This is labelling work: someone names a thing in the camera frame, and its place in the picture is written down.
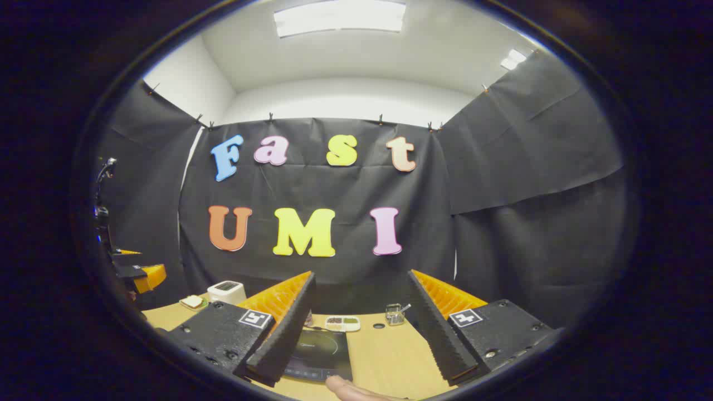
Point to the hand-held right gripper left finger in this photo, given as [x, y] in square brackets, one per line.
[281, 340]

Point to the white divided dish of grains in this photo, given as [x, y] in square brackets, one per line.
[342, 323]

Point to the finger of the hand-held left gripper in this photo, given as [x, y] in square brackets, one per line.
[149, 278]
[127, 257]

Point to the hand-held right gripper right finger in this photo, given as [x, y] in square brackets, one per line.
[440, 340]

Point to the large ceiling light panel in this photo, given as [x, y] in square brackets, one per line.
[340, 16]

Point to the small ceiling light panel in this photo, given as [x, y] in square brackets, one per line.
[512, 59]

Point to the black induction cooktop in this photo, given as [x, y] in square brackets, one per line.
[326, 351]

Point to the white toaster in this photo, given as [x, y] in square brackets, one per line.
[225, 292]

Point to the bread on green plate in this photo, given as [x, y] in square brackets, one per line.
[193, 302]

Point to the metal mesh holder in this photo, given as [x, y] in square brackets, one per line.
[394, 316]

